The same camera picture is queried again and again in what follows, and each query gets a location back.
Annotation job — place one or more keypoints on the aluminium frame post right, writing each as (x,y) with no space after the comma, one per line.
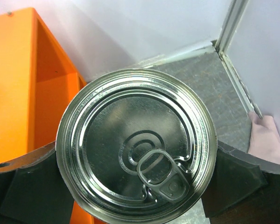
(232,19)

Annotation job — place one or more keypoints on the orange box counter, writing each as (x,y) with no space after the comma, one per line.
(37,82)

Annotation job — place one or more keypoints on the blue can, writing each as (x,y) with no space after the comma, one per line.
(136,146)

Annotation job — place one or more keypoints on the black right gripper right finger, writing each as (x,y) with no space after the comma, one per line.
(244,189)

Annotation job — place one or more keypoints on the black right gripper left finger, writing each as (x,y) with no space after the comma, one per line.
(32,190)

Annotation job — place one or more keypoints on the mauve crumpled cloth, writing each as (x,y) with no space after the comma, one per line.
(264,139)

